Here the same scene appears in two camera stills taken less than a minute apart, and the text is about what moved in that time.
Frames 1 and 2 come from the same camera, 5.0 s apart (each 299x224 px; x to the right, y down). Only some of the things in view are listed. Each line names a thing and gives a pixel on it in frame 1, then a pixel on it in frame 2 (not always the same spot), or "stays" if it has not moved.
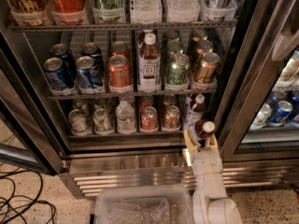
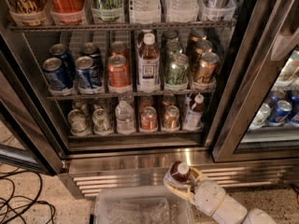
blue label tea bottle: [202, 129] → [178, 174]
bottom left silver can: [80, 121] stays
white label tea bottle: [149, 65] stays
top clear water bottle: [146, 4] stays
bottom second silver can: [102, 122] stays
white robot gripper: [206, 161] → [207, 195]
